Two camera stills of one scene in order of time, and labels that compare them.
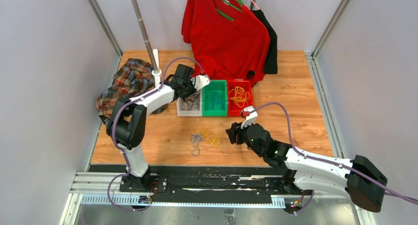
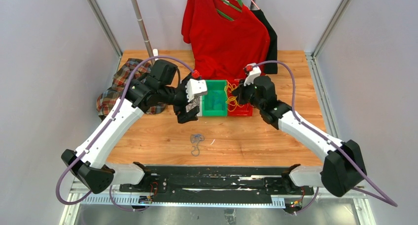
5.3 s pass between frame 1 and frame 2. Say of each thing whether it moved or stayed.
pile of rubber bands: moved
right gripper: moved
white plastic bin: stayed
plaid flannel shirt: stayed
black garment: stayed
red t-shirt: stayed
